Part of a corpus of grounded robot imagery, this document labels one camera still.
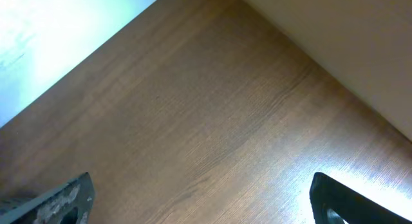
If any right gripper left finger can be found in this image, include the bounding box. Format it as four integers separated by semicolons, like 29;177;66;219
1;173;95;224

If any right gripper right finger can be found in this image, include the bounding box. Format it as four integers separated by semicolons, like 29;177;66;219
310;172;411;224

